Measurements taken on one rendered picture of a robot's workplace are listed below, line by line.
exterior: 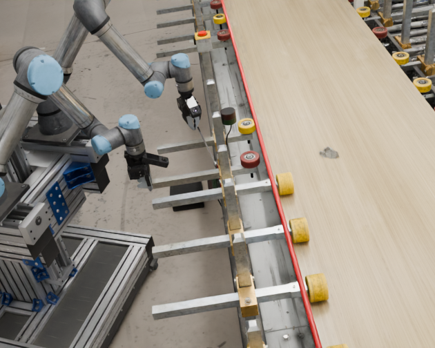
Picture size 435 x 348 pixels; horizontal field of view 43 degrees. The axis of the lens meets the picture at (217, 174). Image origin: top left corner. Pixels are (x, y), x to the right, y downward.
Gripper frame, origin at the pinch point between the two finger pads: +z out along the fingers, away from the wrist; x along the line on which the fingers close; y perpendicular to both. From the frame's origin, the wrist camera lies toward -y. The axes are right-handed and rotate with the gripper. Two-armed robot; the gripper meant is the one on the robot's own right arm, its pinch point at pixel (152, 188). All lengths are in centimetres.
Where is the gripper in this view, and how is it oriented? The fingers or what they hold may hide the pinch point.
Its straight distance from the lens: 233.1
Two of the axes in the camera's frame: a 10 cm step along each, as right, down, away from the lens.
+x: 0.9, 6.1, -7.9
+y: -9.9, 1.6, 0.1
